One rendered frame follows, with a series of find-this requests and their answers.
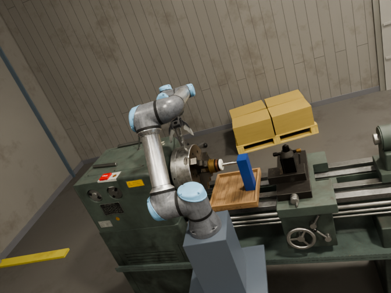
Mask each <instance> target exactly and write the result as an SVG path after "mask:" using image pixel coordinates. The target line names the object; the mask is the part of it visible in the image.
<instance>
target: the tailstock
mask: <svg viewBox="0 0 391 293"><path fill-rule="evenodd" d="M372 138H373V142H374V144H375V145H378V148H379V155H374V156H372V160H373V164H374V166H375V169H376V171H377V173H378V176H379V178H380V180H381V182H382V183H391V123H390V124H384V125H380V126H377V128H376V134H373V135H372Z"/></svg>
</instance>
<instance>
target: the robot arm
mask: <svg viewBox="0 0 391 293"><path fill-rule="evenodd" d="M159 92H160V94H158V96H157V100H156V101H152V102H149V103H145V104H142V105H138V106H136V107H133V108H131V110H130V112H129V123H130V127H131V129H132V130H133V131H134V132H136V133H137V135H138V136H139V137H141V140H142V144H143V149H144V154H145V159H146V162H147V167H148V172H149V175H150V180H151V186H152V190H151V192H150V197H149V198H148V199H147V206H148V210H149V212H150V215H151V216H152V217H153V218H154V219H155V220H156V221H162V220H168V219H173V218H176V217H181V216H188V218H189V230H190V233H191V235H192V236H193V237H194V238H196V239H199V240H203V239H207V238H210V237H212V236H214V235H215V234H216V233H217V232H218V231H219V230H220V229H221V226H222V222H221V219H220V217H219V216H218V215H217V214H216V213H215V212H214V211H213V209H212V207H211V204H210V202H209V199H208V196H207V192H206V190H205V189H204V187H203V186H202V185H201V184H200V183H197V182H188V183H184V184H183V185H181V186H180V187H179V188H178V189H177V191H176V190H175V187H174V186H173V185H171V184H170V179H169V175H168V170H167V167H166V162H165V157H164V154H163V149H162V144H161V139H160V136H159V133H160V132H161V130H162V129H161V125H163V124H166V123H169V122H170V126H169V140H170V143H172V138H173V134H174V133H175V131H174V130H173V129H176V130H177V128H181V127H182V125H184V129H185V130H187V131H188V132H189V133H190V134H191V135H192V136H194V134H193V132H192V130H191V128H190V127H189V125H188V124H187V123H186V122H184V121H183V120H182V118H181V116H179V115H180V114H181V113H182V111H183V110H184V107H185V103H186V101H187V100H188V98H191V97H193V96H195V94H196V93H195V89H194V87H193V85H192V84H186V85H184V86H181V87H177V88H174V89H172V88H171V86H170V85H169V84H168V85H164V86H161V87H160V88H159Z"/></svg>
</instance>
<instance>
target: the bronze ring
mask: <svg viewBox="0 0 391 293"><path fill-rule="evenodd" d="M218 162H219V159H209V160H208V168H206V169H205V170H206V172H210V173H211V174H213V173H216V172H218V171H221V170H220V168H219V164H218Z"/></svg>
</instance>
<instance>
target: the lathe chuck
mask: <svg viewBox="0 0 391 293"><path fill-rule="evenodd" d="M186 147H187V148H185V149H182V148H184V147H183V146H181V147H180V148H179V149H178V150H177V152H176V158H175V168H176V175H177V180H178V182H179V185H180V186H181V185H183V184H184V183H188V182H197V183H200V184H201V181H200V177H199V175H198V173H201V172H206V170H205V169H199V170H196V169H195V168H194V167H192V166H191V165H190V164H187V165H185V164H184V159H185V158H189V159H192V158H197V159H198V160H199V159H200V155H201V149H200V148H199V147H198V146H197V145H196V144H193V145H187V146H186Z"/></svg>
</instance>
